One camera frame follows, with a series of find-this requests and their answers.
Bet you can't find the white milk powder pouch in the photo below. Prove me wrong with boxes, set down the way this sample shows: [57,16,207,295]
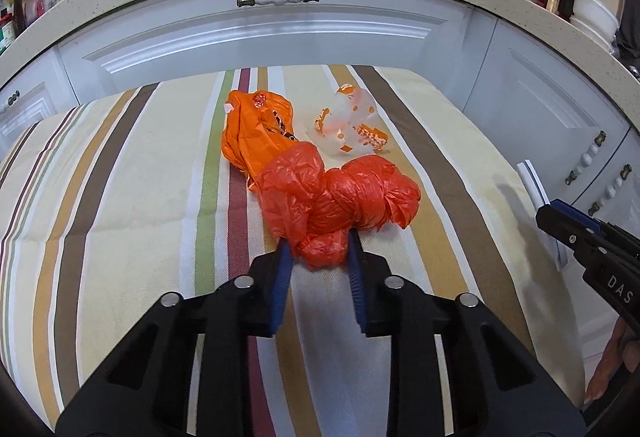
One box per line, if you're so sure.
[516,160,568,271]

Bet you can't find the red knotted plastic bag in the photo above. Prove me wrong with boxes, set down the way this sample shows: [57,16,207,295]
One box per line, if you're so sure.
[256,142,421,268]

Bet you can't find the clear bag orange print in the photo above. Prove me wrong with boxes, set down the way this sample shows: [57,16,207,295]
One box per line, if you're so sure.
[314,84,390,156]

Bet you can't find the orange bag with black print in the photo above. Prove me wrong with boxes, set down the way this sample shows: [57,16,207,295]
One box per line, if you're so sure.
[221,89,297,191]

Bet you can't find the right hand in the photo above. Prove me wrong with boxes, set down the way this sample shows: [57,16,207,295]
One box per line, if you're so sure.
[582,317,640,405]

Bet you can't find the striped tablecloth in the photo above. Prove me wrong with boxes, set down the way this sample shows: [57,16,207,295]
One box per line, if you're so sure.
[1,65,585,425]

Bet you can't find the black jacket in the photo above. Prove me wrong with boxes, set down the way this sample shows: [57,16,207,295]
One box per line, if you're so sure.
[616,0,640,71]

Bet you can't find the white stacked bowls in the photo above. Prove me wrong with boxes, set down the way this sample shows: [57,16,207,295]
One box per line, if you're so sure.
[570,0,618,53]

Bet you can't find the cabinet handle right door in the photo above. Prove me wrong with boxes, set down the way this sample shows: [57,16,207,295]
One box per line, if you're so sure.
[588,164,632,217]

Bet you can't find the cabinet handle door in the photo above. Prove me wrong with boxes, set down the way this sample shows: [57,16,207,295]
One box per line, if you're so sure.
[564,130,606,186]
[588,164,632,217]

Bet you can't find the cabinet handle left door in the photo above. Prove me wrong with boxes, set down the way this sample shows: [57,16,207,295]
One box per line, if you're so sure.
[564,130,606,186]

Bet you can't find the drawer handle left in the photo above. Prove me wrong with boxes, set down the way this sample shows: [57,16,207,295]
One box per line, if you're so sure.
[6,90,21,106]

